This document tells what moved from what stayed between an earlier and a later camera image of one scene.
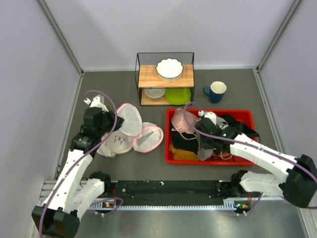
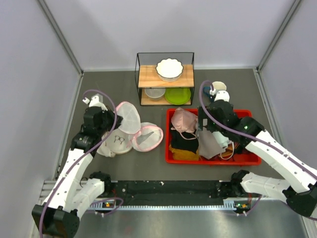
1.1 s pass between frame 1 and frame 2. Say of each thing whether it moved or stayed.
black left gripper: stayed
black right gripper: moved
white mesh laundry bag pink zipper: stayed
